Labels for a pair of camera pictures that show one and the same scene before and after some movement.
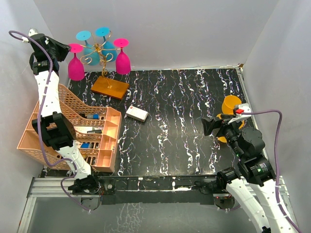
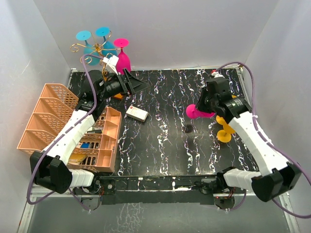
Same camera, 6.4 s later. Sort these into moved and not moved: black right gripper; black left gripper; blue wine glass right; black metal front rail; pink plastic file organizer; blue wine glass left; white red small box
Moved: black left gripper; black right gripper
Not moved: blue wine glass right; black metal front rail; white red small box; pink plastic file organizer; blue wine glass left
